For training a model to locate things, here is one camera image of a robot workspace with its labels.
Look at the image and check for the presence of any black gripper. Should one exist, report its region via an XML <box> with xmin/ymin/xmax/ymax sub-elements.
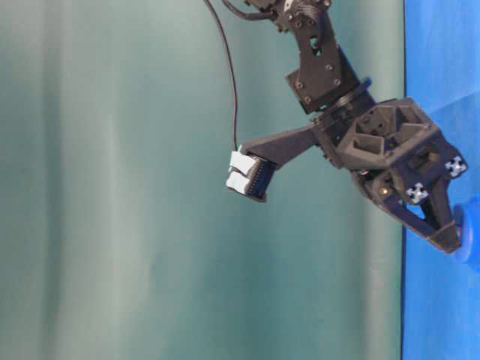
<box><xmin>313</xmin><ymin>97</ymin><xmax>468</xmax><ymax>254</ymax></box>

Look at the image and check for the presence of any small blue gear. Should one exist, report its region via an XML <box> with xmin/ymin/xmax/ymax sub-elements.
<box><xmin>454</xmin><ymin>204</ymin><xmax>473</xmax><ymax>263</ymax></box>

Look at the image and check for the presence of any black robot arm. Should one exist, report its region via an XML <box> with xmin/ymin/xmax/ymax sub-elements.
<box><xmin>227</xmin><ymin>1</ymin><xmax>467</xmax><ymax>254</ymax></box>

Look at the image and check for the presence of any green backdrop curtain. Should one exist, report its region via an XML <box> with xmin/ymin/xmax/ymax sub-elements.
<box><xmin>1</xmin><ymin>1</ymin><xmax>402</xmax><ymax>359</ymax></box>

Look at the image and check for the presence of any wrist camera with white connector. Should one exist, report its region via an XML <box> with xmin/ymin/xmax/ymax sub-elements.
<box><xmin>226</xmin><ymin>124</ymin><xmax>317</xmax><ymax>203</ymax></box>

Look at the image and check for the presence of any black camera cable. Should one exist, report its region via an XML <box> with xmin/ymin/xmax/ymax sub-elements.
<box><xmin>203</xmin><ymin>0</ymin><xmax>278</xmax><ymax>155</ymax></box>

